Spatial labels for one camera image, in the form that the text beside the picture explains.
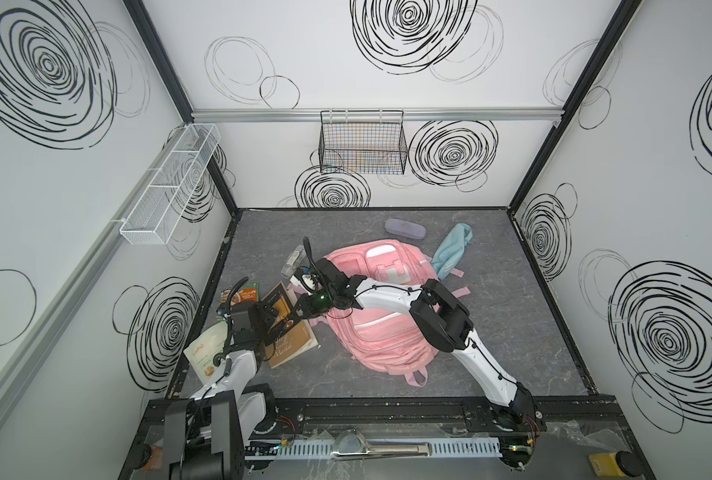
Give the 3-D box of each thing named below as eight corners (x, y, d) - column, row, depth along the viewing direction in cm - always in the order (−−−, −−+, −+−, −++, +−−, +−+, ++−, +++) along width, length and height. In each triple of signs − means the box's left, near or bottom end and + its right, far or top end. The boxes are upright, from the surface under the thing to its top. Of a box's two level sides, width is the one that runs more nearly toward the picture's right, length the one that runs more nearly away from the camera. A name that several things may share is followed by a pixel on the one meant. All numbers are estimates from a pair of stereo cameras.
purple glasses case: (383, 231, 115) (384, 225, 113) (386, 222, 118) (387, 216, 116) (424, 240, 112) (425, 234, 110) (426, 231, 115) (427, 225, 113)
